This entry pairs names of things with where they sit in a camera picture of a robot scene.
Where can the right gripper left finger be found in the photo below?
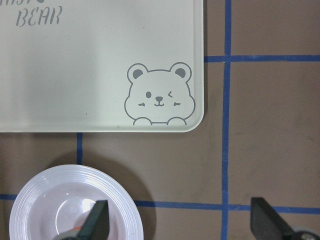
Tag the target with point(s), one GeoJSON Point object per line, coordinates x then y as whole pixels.
{"type": "Point", "coordinates": [97, 223]}

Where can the white round plate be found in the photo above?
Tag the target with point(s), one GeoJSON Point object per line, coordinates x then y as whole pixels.
{"type": "Point", "coordinates": [60, 198]}

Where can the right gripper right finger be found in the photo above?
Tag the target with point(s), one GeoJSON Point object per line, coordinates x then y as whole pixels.
{"type": "Point", "coordinates": [266, 223]}

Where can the cream bear tray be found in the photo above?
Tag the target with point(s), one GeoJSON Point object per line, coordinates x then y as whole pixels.
{"type": "Point", "coordinates": [101, 65]}

